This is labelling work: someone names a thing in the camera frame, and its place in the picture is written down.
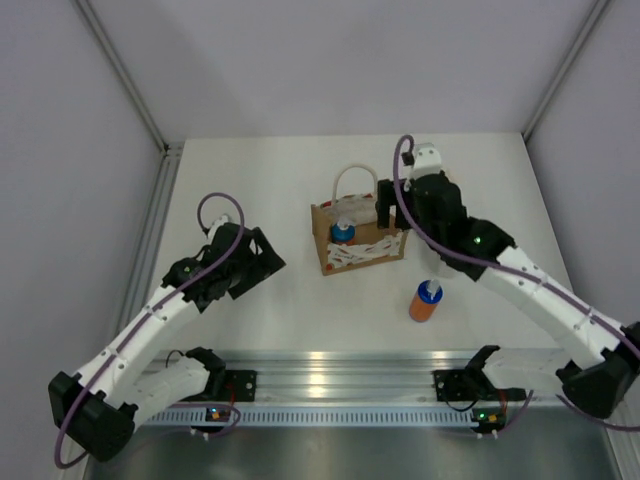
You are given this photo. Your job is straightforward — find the watermelon print canvas bag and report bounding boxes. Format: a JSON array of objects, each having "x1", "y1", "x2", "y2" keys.
[{"x1": 310, "y1": 163, "x2": 407, "y2": 276}]

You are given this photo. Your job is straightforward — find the light blue pump bottle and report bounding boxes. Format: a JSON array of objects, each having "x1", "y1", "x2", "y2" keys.
[{"x1": 330, "y1": 216, "x2": 356, "y2": 245}]

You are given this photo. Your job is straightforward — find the dark blue pump bottle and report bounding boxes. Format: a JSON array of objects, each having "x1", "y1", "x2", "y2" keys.
[{"x1": 409, "y1": 279, "x2": 443, "y2": 323}]

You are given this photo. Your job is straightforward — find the white square bottle grey cap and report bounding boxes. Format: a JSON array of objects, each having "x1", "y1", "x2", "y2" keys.
[{"x1": 421, "y1": 244, "x2": 455, "y2": 279}]

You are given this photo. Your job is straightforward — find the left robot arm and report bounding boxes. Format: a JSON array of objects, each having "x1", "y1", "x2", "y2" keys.
[{"x1": 48, "y1": 217, "x2": 285, "y2": 462}]

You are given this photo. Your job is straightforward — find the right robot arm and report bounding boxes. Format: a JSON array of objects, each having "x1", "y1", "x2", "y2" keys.
[{"x1": 376, "y1": 172, "x2": 639, "y2": 420}]

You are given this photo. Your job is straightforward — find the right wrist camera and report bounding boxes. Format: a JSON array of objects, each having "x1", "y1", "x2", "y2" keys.
[{"x1": 401, "y1": 143, "x2": 442, "y2": 179}]

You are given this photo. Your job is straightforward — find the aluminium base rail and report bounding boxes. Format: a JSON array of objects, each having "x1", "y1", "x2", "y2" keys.
[{"x1": 119, "y1": 351, "x2": 469, "y2": 408}]

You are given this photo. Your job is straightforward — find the white slotted cable duct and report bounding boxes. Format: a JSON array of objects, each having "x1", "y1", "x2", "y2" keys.
[{"x1": 147, "y1": 406, "x2": 498, "y2": 428}]

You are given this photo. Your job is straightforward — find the right aluminium frame post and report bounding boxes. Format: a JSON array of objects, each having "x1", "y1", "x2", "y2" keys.
[{"x1": 521, "y1": 0, "x2": 615, "y2": 144}]

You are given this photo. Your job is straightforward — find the aluminium frame post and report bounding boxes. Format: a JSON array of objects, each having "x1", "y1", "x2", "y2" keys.
[
  {"x1": 521, "y1": 0, "x2": 615, "y2": 144},
  {"x1": 70, "y1": 0, "x2": 168, "y2": 153}
]

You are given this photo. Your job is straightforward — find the left aluminium frame post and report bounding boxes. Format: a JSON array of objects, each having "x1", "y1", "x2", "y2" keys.
[{"x1": 70, "y1": 0, "x2": 168, "y2": 153}]

